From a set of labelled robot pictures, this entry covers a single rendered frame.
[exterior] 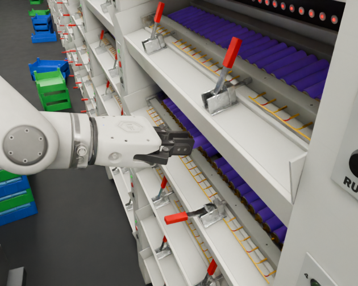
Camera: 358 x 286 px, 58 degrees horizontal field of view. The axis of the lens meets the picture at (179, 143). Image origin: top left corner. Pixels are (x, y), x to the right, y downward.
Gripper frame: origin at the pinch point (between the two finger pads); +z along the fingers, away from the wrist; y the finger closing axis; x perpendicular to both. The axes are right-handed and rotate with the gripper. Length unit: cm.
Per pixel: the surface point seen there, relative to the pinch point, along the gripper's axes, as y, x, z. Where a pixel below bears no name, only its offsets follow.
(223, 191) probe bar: -9.6, 3.6, 5.1
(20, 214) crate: 87, 90, -25
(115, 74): 58, 7, 3
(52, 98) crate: 202, 77, -4
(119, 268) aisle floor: 42, 84, 12
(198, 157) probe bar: 0.7, 3.5, 5.2
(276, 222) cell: -18.9, 2.3, 8.5
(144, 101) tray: 31.1, 5.2, 4.1
